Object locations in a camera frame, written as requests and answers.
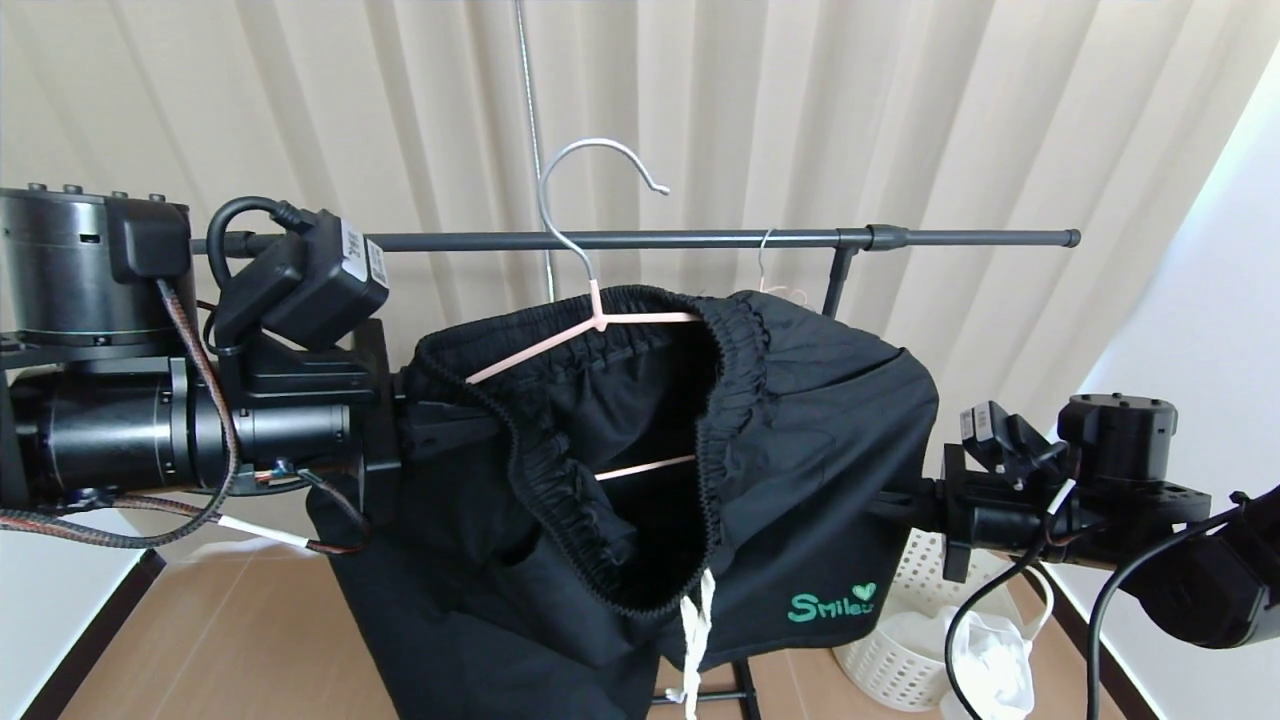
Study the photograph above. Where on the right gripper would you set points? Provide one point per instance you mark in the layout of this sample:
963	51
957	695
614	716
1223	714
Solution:
1010	520

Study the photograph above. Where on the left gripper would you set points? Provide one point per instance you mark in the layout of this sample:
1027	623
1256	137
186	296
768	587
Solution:
120	420

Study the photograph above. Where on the black shorts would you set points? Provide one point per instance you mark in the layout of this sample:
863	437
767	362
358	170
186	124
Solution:
820	450

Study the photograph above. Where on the pink clothes hanger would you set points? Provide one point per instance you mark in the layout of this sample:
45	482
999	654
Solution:
595	300
763	265

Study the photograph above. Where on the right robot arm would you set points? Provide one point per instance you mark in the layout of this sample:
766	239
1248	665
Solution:
1200	560

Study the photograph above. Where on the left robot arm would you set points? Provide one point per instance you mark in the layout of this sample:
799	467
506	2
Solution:
70	260

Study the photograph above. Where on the white laundry basket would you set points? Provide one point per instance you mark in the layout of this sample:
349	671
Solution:
900	660

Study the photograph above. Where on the black clothes rack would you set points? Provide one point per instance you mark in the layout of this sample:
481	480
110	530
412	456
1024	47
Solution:
700	239

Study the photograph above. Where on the white garment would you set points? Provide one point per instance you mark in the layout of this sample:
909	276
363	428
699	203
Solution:
985	660

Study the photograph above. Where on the beige curtain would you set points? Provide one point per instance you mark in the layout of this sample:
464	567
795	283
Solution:
900	120

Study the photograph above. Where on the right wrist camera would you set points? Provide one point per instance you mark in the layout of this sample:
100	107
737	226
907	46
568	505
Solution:
1000	440

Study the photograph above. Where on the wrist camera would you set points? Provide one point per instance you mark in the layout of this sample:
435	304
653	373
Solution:
320	280
1000	440

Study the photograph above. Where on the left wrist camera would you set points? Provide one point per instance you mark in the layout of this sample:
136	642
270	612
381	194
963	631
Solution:
320	280

